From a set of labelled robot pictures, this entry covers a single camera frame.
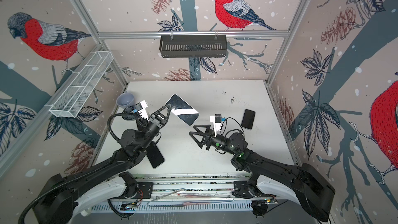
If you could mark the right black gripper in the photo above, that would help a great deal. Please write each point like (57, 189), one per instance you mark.
(211, 140)

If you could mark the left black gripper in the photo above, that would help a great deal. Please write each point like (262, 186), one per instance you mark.
(157, 121)

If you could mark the light blue phone case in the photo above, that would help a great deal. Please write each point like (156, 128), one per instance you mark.
(183, 110)

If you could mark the black phone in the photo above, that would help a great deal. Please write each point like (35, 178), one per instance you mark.
(154, 155)
(248, 119)

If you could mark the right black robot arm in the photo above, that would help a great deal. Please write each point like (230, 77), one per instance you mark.
(304, 184)

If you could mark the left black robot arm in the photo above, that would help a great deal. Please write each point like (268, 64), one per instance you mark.
(59, 197)

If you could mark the dark grey flower dish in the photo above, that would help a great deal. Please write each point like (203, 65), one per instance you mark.
(129, 114)

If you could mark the lavender bowl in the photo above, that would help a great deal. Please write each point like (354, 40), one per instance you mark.
(125, 100)

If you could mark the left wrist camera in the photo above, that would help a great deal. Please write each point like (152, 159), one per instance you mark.
(140, 108)

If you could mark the aluminium front rail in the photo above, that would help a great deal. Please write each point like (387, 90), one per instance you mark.
(176, 195)

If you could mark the black wire wall basket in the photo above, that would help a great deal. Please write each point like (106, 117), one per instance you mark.
(193, 46)

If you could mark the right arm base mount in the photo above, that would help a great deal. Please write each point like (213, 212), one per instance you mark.
(245, 191)

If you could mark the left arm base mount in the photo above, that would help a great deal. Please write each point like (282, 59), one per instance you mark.
(143, 190)

